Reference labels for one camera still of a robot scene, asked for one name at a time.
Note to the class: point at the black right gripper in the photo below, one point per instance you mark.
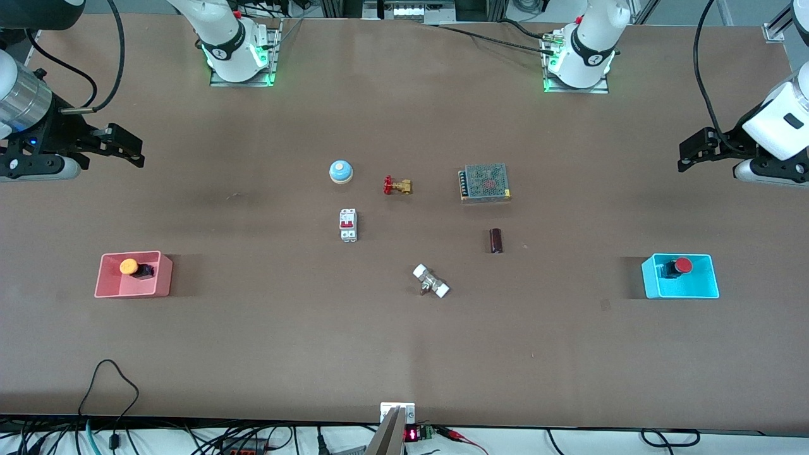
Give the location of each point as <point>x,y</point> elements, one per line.
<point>58,134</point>

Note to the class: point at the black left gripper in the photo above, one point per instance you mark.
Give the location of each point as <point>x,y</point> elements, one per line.
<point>730,140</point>

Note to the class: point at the red push button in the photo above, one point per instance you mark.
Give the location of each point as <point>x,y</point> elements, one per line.
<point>683,265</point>

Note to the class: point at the yellow push button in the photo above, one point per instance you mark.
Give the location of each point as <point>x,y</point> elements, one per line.
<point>128,266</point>

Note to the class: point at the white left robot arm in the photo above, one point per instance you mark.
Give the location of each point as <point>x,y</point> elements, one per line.
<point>588,44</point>

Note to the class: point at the pink plastic bin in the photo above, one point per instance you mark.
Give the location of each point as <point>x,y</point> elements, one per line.
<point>114,285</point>

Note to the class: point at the cyan plastic bin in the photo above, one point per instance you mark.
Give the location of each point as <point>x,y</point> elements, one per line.
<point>689,288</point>

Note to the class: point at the blue call bell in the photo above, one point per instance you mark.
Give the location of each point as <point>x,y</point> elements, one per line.
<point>340,172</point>

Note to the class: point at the metal mesh power supply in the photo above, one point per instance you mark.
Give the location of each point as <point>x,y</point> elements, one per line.
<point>485,183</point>

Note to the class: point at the dark brown cylindrical capacitor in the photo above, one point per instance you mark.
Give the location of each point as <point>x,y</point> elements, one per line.
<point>496,241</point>

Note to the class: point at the metal fitting with white ends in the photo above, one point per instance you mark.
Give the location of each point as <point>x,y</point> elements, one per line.
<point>431,282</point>

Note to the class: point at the black power strip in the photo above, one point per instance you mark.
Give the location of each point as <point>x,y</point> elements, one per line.
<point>249,450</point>

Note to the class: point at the grey metal bar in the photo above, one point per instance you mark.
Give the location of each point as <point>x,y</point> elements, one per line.
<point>387,439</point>

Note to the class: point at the red digit display module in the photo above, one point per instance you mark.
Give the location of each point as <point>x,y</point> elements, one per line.
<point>412,435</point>

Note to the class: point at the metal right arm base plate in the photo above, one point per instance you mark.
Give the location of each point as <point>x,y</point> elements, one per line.
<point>240,83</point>

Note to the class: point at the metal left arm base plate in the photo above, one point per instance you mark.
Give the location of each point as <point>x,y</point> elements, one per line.
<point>575,90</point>

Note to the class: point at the aluminium profile rail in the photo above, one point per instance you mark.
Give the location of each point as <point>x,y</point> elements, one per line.
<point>774,31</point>

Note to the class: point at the white circuit breaker red switch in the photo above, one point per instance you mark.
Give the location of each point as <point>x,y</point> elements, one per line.
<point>348,225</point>

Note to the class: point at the metal frame with white light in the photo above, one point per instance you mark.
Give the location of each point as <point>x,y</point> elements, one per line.
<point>411,11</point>

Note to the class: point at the white mounting bracket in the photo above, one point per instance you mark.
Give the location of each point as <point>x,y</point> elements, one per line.
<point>387,411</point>

